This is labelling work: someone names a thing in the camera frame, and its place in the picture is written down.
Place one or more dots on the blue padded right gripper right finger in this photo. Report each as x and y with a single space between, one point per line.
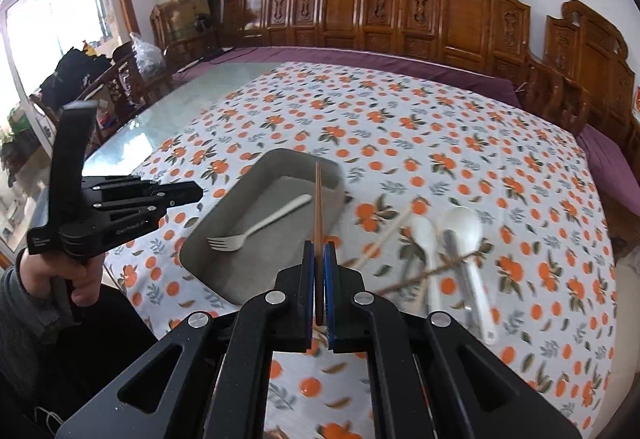
429 376

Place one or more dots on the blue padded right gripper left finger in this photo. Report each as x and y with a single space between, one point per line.
208 377

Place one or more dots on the brown wooden chopstick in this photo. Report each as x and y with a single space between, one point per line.
318 247
448 264

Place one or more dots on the cream plastic fork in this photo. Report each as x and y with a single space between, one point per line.
236 242

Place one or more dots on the small white plastic spoon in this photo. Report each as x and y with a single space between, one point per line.
425 236

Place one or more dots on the cream plastic chopstick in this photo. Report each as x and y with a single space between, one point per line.
393 228

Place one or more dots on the large cream plastic spoon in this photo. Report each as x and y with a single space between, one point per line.
468 230

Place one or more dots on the person's left forearm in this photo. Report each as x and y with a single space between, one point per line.
32 382

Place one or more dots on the person's left hand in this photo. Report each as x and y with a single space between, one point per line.
37 272

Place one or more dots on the wooden chair left side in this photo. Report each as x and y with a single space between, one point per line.
117 85

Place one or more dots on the white plastic bag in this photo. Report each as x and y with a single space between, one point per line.
149 58

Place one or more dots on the grey metal rectangular tray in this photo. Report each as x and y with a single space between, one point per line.
278 177

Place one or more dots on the orange floral tablecloth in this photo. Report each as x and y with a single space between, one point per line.
547 264

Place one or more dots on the purple armchair cushion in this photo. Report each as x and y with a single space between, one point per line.
609 168

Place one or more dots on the purple sofa cushion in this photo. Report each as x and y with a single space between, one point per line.
491 87

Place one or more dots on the carved wooden armchair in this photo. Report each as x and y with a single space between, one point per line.
590 53

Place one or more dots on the carved wooden long sofa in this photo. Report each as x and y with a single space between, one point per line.
489 37

